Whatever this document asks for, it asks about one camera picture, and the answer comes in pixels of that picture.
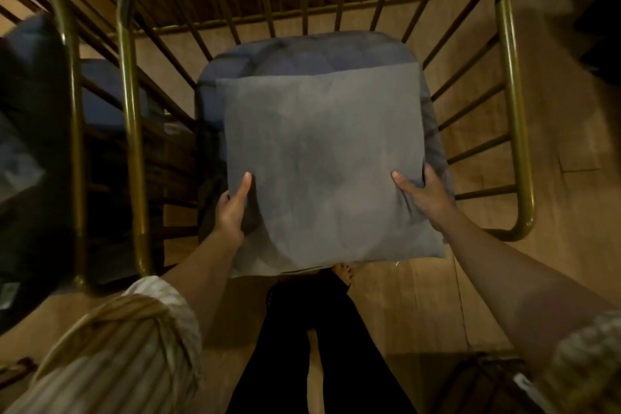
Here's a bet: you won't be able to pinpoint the person's left hand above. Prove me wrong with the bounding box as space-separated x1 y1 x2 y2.
213 172 253 247

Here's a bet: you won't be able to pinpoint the person's right hand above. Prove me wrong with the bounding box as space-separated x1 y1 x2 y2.
391 164 460 235

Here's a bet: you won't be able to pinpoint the grey square pillow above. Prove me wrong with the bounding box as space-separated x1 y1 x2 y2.
216 62 449 279

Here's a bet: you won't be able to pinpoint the person's left forearm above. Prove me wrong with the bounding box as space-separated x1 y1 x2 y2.
160 228 245 346

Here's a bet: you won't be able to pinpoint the person's right forearm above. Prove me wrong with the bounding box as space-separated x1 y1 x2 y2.
439 211 617 380

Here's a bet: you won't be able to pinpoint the person's bare foot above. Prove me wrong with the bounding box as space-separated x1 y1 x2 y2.
332 263 356 287

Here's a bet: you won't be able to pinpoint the blue chair seat cushion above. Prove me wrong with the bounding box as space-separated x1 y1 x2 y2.
80 59 166 138
194 30 455 245
0 13 74 334

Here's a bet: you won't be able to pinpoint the person's black trousers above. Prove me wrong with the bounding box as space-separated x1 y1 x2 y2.
225 268 419 414

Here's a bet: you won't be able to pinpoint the person's left striped sleeve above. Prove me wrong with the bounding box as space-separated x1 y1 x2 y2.
0 275 202 414

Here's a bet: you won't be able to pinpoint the person's striped sleeve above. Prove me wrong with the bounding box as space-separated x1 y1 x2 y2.
0 275 202 414
533 309 621 414

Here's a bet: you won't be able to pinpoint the dark metal stand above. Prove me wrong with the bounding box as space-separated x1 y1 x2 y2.
432 352 551 414

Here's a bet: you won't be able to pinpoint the dark furniture piece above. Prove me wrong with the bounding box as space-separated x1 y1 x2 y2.
574 0 621 85

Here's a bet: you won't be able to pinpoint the person's right striped sleeve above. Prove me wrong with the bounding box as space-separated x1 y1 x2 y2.
533 309 621 414

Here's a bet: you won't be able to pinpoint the brass metal chair frame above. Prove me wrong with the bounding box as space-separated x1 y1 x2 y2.
0 0 89 294
115 0 537 279

